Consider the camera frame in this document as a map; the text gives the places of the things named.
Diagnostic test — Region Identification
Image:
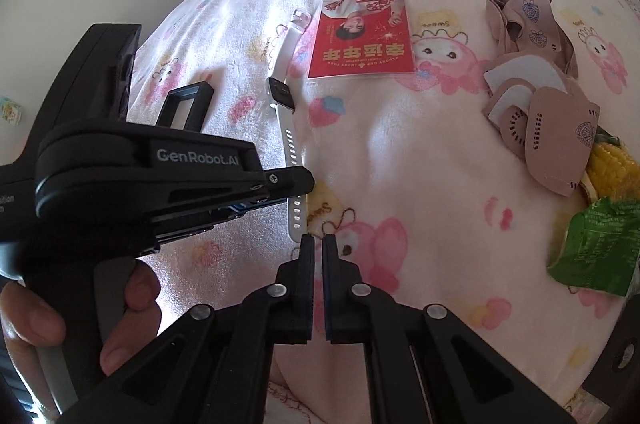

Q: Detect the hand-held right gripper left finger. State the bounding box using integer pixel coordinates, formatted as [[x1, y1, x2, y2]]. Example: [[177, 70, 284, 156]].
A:
[[57, 234, 317, 424]]

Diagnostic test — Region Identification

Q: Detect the pink printed fleece cloth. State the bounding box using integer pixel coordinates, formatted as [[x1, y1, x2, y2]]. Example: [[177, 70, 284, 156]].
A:
[[265, 344, 373, 424]]

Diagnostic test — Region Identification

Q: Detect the white smartwatch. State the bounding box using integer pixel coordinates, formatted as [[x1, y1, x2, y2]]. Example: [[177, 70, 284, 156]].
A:
[[267, 10, 311, 242]]

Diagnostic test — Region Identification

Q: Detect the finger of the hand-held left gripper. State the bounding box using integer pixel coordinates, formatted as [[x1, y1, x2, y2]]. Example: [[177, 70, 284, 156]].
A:
[[140, 199, 267, 255], [165, 166, 315, 217]]

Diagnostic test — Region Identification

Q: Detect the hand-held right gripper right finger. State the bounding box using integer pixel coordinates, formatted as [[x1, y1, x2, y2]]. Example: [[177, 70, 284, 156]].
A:
[[321, 233, 576, 424]]

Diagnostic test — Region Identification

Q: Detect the green corn packet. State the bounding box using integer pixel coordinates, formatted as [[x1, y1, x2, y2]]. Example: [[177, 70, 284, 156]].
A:
[[547, 126, 640, 297]]

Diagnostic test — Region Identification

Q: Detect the person's left hand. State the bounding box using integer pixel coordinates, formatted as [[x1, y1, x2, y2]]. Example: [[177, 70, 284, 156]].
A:
[[0, 261, 162, 415]]

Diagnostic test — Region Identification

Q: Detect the black rectangular frame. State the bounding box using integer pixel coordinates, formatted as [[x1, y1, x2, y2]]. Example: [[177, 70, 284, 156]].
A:
[[155, 82, 216, 132]]

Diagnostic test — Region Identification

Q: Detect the red printed card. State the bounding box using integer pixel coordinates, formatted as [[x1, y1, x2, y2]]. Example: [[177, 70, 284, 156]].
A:
[[307, 0, 416, 80]]

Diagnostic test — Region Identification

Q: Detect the small colourful box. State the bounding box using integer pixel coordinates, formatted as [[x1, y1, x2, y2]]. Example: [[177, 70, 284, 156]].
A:
[[0, 94, 24, 127]]

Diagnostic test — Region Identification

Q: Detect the pink printed blanket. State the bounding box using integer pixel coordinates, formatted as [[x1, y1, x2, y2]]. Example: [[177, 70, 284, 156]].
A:
[[125, 0, 640, 424]]

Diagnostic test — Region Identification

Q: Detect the crumpled beige face mask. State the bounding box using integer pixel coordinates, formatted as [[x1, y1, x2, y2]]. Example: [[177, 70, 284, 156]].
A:
[[486, 0, 581, 79]]

